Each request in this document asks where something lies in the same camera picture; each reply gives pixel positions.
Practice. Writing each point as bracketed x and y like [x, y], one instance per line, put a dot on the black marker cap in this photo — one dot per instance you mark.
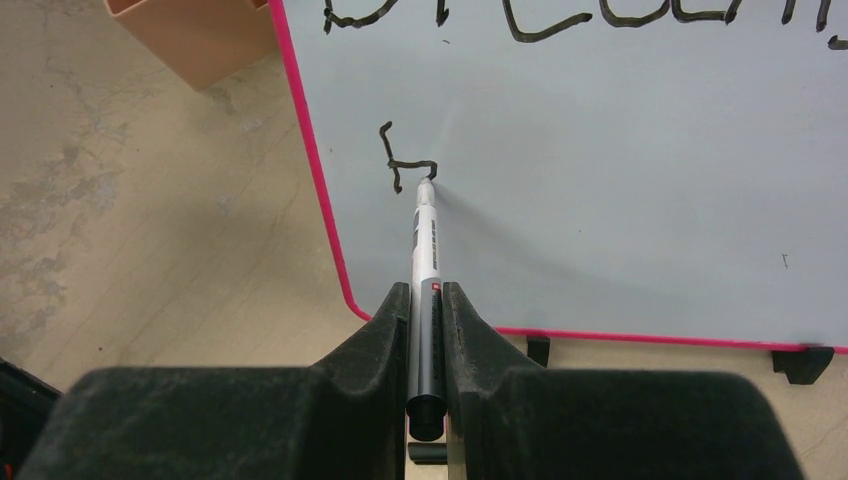
[428, 454]

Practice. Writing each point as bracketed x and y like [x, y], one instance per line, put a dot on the black whiteboard stand foot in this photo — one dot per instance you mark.
[803, 367]
[538, 349]

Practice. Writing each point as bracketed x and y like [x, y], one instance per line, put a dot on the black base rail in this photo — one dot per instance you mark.
[26, 404]

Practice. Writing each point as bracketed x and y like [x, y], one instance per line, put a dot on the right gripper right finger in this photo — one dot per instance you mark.
[510, 418]

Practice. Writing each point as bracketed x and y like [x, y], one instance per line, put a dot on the pink-framed whiteboard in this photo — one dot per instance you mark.
[671, 171]

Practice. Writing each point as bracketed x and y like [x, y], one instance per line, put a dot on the black and white marker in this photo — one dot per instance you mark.
[426, 405]

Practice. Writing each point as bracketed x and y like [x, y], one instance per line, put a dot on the peach plastic file organizer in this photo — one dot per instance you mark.
[201, 41]

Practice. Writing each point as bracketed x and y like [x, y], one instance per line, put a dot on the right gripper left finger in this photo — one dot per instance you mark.
[340, 418]

